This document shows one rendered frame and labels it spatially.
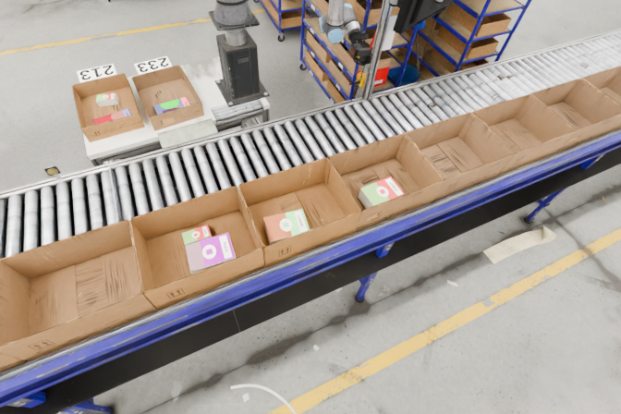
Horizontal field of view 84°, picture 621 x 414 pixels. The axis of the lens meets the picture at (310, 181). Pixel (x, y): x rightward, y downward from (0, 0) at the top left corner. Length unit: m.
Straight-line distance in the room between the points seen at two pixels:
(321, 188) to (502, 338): 1.51
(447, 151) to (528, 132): 0.51
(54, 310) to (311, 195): 1.01
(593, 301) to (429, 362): 1.21
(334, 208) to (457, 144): 0.77
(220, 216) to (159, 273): 0.31
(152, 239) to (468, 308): 1.88
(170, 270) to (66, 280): 0.36
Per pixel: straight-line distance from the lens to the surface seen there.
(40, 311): 1.55
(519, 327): 2.62
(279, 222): 1.37
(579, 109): 2.53
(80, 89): 2.41
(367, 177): 1.63
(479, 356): 2.44
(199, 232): 1.42
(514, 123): 2.22
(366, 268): 1.69
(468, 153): 1.91
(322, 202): 1.51
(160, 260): 1.45
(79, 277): 1.54
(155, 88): 2.36
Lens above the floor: 2.14
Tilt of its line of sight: 53 degrees down
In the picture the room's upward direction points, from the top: 6 degrees clockwise
